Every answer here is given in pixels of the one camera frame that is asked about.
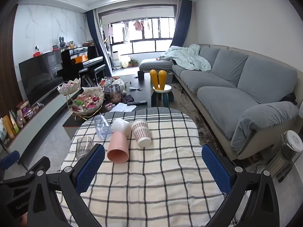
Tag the black upright piano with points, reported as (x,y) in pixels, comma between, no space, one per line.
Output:
(71,61)

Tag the white plush toy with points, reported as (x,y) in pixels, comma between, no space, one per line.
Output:
(119,85)

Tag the glass jar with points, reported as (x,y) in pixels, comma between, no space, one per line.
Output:
(115,94)

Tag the electric heater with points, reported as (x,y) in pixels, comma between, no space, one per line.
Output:
(284,156)

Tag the tiered white snack stand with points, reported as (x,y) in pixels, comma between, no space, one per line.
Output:
(88,100)

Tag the orange box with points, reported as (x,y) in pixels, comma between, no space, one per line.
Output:
(81,59)

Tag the grey bunny figure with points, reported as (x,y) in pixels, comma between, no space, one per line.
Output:
(62,43)

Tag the grey sofa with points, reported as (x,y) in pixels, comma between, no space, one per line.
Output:
(224,80)

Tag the clear blue plastic cup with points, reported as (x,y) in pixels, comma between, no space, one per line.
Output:
(102,127)

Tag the black cup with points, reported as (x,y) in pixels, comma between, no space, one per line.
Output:
(140,75)

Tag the clear glass cup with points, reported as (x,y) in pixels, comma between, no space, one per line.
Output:
(83,146)

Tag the yellow-eared child stool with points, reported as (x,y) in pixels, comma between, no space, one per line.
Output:
(161,88)

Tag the white cup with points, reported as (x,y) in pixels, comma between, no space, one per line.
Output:
(120,125)

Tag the flat screen television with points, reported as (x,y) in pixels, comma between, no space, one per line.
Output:
(37,78)

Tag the white air purifier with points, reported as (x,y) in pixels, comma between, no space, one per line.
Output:
(116,60)

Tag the brown patterned paper cup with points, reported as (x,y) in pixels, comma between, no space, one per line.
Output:
(140,132)

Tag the potted plant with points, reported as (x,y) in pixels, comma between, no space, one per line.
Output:
(133,62)

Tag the blue curtain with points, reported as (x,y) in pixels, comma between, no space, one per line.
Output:
(182,26)
(93,35)

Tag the black coffee table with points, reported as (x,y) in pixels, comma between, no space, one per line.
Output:
(142,94)

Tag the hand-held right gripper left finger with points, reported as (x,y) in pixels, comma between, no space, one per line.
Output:
(90,167)

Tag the white security camera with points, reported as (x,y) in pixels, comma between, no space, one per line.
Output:
(37,49)

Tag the row of snack packets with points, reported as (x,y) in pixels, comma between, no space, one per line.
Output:
(21,113)

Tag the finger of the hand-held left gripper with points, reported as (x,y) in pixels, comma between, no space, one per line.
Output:
(9,160)
(28,172)

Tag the dark bag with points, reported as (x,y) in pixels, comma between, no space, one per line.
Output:
(289,98)

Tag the grey television cabinet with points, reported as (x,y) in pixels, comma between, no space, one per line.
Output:
(45,115)

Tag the black piano stool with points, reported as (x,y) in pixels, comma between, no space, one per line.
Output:
(87,74)

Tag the white paper sheet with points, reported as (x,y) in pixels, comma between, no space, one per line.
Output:
(125,107)

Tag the black remote control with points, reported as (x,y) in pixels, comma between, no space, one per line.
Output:
(137,103)

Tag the pink cup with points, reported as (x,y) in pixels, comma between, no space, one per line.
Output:
(118,146)

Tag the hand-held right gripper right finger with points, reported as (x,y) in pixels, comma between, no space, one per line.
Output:
(216,170)

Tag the pink hanging garment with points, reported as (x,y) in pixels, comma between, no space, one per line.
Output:
(138,25)

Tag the white hanging garment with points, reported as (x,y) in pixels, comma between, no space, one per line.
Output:
(125,35)

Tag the checked tablecloth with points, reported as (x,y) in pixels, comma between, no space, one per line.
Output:
(153,182)

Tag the light blue blanket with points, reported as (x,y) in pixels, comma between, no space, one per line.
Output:
(187,56)

